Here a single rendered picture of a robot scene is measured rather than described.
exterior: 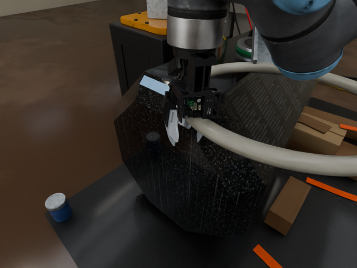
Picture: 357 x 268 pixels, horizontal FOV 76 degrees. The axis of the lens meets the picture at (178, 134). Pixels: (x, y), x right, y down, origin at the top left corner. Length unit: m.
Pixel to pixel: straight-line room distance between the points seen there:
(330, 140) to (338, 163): 1.39
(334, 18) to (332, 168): 0.19
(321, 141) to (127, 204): 1.31
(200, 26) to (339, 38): 0.18
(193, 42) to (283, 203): 1.13
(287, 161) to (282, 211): 0.98
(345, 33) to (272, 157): 0.18
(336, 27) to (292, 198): 1.14
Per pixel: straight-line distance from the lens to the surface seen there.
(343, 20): 0.37
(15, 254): 1.51
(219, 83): 0.84
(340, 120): 2.26
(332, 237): 1.52
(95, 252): 1.33
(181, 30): 0.36
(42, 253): 1.44
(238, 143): 0.37
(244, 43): 1.18
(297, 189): 1.46
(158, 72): 0.91
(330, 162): 0.38
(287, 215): 1.33
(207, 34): 0.36
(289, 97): 1.12
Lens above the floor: 1.17
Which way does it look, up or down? 39 degrees down
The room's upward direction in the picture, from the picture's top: straight up
